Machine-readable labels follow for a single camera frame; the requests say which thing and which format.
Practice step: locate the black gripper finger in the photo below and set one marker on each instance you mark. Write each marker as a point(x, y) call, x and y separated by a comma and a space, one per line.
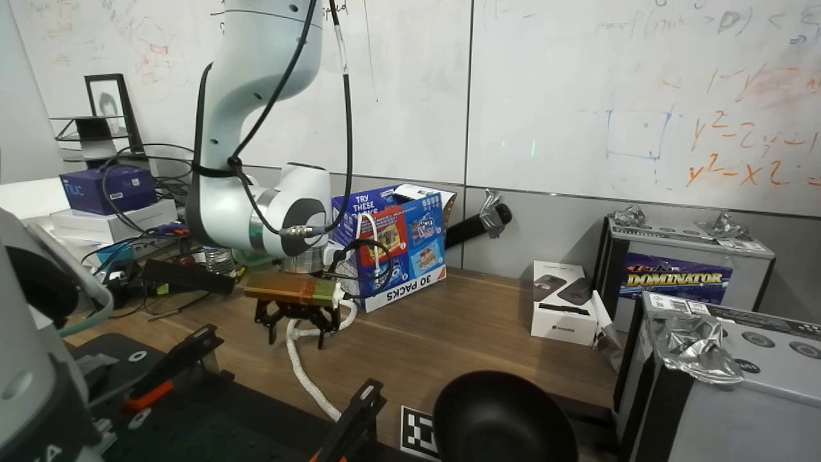
point(324, 329)
point(271, 328)

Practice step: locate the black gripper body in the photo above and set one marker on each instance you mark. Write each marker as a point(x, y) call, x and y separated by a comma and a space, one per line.
point(296, 308)

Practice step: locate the blue cardboard snack box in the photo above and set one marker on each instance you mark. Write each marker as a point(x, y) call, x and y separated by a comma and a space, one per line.
point(412, 247)

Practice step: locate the white flat box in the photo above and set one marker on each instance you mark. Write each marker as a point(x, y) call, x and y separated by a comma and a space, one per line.
point(92, 226)

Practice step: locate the white phone box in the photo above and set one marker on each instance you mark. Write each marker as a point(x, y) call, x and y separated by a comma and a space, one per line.
point(564, 305)

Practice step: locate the black orange clamp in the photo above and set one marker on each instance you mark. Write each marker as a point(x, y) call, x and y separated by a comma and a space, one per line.
point(174, 362)
point(355, 425)

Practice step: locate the black hand tool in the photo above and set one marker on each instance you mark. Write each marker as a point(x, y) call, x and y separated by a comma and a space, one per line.
point(169, 279)

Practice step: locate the black perforated board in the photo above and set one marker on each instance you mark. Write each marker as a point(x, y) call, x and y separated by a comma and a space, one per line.
point(221, 427)

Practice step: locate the black white fiducial tag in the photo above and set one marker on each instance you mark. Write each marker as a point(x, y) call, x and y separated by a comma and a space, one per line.
point(418, 432)

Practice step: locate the black handheld tool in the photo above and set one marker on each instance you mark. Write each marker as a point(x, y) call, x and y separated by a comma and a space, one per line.
point(477, 225)

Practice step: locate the black bowl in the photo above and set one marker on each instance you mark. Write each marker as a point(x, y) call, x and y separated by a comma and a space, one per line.
point(503, 420)

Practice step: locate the blue carton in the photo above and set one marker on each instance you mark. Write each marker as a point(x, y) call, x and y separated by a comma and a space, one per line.
point(105, 190)

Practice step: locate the black Dominator battery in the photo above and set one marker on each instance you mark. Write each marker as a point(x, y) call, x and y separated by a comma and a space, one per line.
point(684, 273)

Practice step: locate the crumpled silver foil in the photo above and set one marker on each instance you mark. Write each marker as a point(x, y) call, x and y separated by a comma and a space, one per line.
point(694, 338)

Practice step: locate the grey silver battery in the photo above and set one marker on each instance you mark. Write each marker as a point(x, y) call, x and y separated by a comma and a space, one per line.
point(753, 401)

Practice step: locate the yellow wrist camera bar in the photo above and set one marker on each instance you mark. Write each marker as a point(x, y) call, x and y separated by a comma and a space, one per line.
point(290, 288)

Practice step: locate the black picture frame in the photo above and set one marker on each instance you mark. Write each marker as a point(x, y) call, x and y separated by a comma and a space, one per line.
point(113, 111)

